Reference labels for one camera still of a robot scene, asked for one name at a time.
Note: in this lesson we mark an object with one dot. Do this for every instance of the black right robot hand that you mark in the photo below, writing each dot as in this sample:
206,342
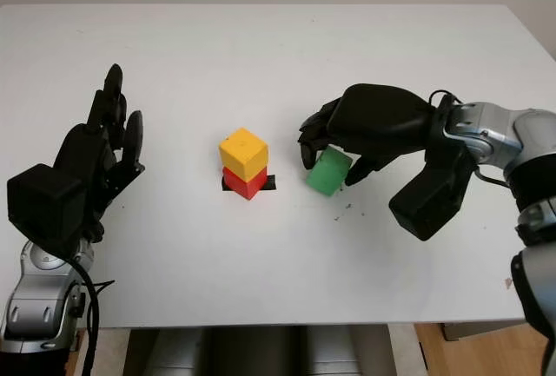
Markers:
382,120

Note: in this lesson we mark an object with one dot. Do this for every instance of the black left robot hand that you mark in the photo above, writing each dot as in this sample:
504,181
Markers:
82,150

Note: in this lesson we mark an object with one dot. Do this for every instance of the green cube block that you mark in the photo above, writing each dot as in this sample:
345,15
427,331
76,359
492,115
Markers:
326,174

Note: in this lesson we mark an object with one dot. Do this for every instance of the yellow cube block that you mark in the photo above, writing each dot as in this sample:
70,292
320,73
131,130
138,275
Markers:
241,150

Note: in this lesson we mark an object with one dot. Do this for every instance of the red cube block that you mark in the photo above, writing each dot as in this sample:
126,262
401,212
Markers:
243,185

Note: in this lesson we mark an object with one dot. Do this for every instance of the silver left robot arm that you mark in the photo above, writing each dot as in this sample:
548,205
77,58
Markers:
35,302

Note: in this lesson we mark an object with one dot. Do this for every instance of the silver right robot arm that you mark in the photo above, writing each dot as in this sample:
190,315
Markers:
534,133

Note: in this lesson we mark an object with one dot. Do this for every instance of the black tape strip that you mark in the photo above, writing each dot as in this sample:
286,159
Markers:
271,182

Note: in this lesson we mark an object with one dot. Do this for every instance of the white table leg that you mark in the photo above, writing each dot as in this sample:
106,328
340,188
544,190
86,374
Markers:
114,354
401,350

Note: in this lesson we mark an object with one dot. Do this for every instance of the grey metal bar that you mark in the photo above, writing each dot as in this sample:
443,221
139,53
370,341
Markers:
478,330

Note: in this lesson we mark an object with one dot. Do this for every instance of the dark grey robot body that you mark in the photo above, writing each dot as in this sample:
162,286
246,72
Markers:
252,354

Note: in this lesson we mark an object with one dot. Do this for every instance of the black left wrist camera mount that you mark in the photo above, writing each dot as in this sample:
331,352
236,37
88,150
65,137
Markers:
43,206

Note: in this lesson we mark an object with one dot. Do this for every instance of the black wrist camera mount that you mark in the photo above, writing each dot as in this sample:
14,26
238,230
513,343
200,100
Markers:
425,202
43,206

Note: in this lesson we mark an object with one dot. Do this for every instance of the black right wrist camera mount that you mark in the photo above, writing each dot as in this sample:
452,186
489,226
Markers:
425,202

